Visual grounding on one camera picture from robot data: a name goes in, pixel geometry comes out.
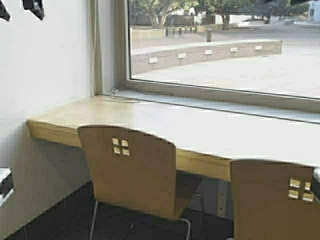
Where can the outdoor concrete bench wall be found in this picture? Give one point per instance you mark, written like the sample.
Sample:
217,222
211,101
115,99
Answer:
148,59

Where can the white window frame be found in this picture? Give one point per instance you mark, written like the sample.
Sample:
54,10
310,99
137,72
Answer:
290,80

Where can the outdoor dark bollard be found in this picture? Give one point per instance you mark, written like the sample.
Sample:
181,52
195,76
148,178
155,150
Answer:
209,35

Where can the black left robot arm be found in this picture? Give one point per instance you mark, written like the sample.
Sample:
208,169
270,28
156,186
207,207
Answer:
36,7

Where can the wooden window counter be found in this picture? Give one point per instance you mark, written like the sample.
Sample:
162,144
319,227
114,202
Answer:
206,140

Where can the wooden back chair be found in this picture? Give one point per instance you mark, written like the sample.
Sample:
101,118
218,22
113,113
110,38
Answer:
272,200
137,171

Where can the left robot base edge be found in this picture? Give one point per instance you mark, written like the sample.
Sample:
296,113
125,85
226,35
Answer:
6,184

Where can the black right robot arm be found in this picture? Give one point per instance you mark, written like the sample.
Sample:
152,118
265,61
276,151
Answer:
292,2

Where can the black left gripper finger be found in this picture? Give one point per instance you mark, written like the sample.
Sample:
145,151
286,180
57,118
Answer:
4,14

